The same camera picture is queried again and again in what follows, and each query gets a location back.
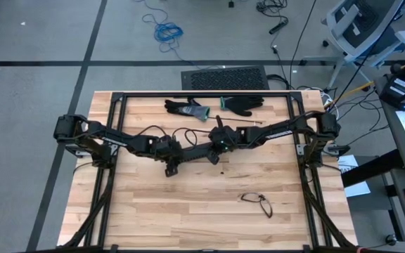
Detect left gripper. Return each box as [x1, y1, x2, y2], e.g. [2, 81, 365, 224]
[152, 134, 183, 178]

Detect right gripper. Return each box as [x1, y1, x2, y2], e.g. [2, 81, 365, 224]
[206, 125, 241, 166]

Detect black duct cover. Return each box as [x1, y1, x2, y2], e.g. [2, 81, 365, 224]
[179, 142, 221, 162]

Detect black zip tie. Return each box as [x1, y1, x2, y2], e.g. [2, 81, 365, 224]
[209, 117, 264, 125]

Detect grey glove green cuff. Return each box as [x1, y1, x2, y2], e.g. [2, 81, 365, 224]
[163, 98, 211, 122]

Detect black-framed safety glasses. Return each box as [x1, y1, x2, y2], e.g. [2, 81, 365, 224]
[240, 192, 274, 219]

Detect black glove green cuff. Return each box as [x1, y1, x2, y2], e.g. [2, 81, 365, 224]
[219, 95, 265, 117]

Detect black perforated metal box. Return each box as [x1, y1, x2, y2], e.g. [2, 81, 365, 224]
[180, 65, 271, 91]

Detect white power adapter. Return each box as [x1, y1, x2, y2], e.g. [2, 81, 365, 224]
[320, 91, 335, 113]

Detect white paper sheet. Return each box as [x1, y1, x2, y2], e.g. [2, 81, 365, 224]
[336, 154, 371, 198]

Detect black floor power strip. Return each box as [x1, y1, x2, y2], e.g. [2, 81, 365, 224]
[268, 19, 290, 35]

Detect grey side desk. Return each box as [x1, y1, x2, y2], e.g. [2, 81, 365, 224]
[341, 45, 405, 253]

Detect grey mesh office chair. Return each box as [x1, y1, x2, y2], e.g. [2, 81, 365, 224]
[302, 0, 405, 91]

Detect black labelled computer box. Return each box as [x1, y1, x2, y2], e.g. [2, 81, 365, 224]
[379, 74, 405, 108]

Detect black aluminium table frame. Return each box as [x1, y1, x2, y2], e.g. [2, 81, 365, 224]
[60, 90, 360, 253]

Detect blue floor cable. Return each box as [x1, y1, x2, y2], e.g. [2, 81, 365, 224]
[131, 0, 196, 67]

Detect yellow cable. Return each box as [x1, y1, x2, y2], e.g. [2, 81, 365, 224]
[332, 81, 375, 106]

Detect thin black hanging cable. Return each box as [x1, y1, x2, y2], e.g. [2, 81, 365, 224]
[288, 0, 319, 67]

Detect tangled black floor cable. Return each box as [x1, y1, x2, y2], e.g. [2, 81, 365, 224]
[255, 0, 288, 17]

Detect loose black desk cables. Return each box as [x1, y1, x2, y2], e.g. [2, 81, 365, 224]
[323, 87, 386, 141]

